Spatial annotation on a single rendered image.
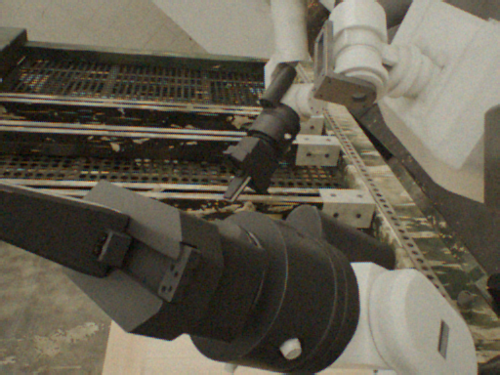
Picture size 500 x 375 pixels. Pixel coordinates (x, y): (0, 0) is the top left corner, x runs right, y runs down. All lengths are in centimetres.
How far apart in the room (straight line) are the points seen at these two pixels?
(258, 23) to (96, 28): 224
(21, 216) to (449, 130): 42
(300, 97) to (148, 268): 80
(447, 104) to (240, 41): 398
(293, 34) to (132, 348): 64
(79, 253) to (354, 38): 42
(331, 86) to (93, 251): 36
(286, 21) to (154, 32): 499
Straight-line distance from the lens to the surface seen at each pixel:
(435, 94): 59
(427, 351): 35
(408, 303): 34
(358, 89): 54
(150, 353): 86
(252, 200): 113
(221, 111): 159
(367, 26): 59
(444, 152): 55
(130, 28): 599
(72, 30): 614
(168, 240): 21
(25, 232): 23
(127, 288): 23
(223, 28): 446
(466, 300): 100
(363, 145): 155
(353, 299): 31
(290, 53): 102
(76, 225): 24
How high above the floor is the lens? 165
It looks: 25 degrees down
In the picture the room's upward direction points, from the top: 52 degrees counter-clockwise
